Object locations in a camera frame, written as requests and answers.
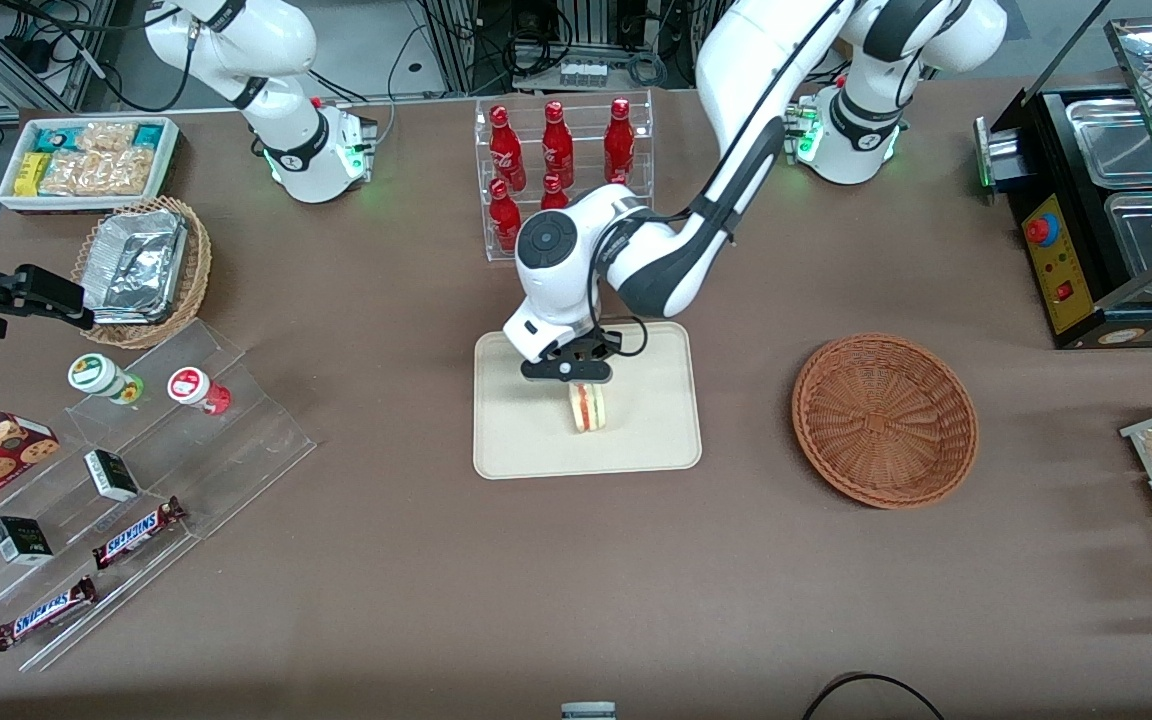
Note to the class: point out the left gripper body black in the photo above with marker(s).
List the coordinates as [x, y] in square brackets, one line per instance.
[597, 351]

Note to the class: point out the triangular sandwich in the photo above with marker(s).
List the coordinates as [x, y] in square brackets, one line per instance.
[588, 408]

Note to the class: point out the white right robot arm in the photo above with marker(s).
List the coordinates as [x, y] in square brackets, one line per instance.
[276, 40]

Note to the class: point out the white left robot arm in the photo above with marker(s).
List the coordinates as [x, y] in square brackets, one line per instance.
[736, 80]

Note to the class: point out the beige plastic tray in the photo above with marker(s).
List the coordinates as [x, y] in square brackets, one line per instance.
[656, 420]

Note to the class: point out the aluminium foil tray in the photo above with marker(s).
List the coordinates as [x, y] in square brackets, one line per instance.
[136, 265]

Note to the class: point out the light wicker basket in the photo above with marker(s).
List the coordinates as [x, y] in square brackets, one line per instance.
[198, 260]

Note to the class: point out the brown round wicker basket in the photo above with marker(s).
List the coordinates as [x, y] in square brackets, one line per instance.
[881, 420]

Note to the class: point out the green lid white cup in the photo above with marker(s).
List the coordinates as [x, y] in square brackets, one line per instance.
[96, 375]

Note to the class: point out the white rectangular snack bin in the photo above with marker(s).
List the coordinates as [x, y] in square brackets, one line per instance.
[11, 200]

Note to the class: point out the clear acrylic bottle rack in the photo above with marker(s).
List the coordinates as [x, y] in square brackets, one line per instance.
[496, 250]

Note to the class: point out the yellow snack packet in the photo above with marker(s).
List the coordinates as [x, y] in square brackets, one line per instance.
[31, 173]

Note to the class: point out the large clear cracker bag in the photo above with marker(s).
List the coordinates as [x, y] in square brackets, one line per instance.
[101, 173]

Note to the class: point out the teal snack packet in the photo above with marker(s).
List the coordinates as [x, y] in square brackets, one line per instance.
[56, 138]
[148, 134]

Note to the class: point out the small clear cracker bag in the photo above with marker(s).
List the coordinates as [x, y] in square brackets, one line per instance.
[106, 136]

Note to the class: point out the red lid white cup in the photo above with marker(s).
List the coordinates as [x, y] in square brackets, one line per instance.
[191, 386]

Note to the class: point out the small black white box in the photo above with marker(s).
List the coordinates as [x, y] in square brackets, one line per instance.
[111, 475]
[20, 540]

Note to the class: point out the clear acrylic stepped display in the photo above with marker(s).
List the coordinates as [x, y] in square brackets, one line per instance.
[236, 440]

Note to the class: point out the snickers chocolate bar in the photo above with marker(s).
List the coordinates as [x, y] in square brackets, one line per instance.
[139, 533]
[44, 613]

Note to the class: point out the white power strip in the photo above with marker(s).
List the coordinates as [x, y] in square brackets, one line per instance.
[584, 73]

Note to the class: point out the grey device at table edge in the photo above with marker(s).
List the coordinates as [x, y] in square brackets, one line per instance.
[588, 711]

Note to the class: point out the black hot food display case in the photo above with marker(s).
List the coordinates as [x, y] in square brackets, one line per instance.
[1086, 320]

